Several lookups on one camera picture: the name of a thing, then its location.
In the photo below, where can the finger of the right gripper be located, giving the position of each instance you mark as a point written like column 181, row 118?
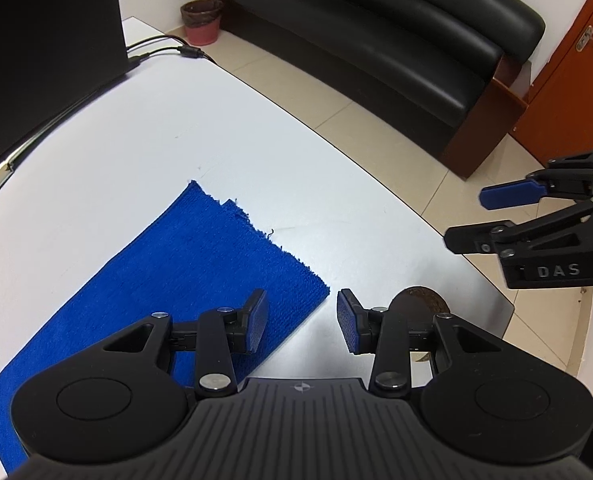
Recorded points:
column 568, row 178
column 567, row 233

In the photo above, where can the round stool under table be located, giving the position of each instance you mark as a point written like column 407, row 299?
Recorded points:
column 419, row 305

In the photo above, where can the black leather sofa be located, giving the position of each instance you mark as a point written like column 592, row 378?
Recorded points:
column 451, row 75

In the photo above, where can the black laptop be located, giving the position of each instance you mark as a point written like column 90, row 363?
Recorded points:
column 54, row 53

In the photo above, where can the orange wooden door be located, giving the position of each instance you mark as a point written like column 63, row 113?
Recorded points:
column 559, row 119

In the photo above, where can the blue towel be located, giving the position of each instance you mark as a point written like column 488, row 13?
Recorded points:
column 197, row 256

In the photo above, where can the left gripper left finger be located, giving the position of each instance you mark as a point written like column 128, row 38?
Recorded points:
column 224, row 331

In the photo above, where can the open notebook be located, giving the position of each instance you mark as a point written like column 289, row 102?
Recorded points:
column 14, row 159

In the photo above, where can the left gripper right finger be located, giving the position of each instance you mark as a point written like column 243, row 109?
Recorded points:
column 381, row 332

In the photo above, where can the red waste basket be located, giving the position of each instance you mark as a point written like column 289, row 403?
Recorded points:
column 201, row 20

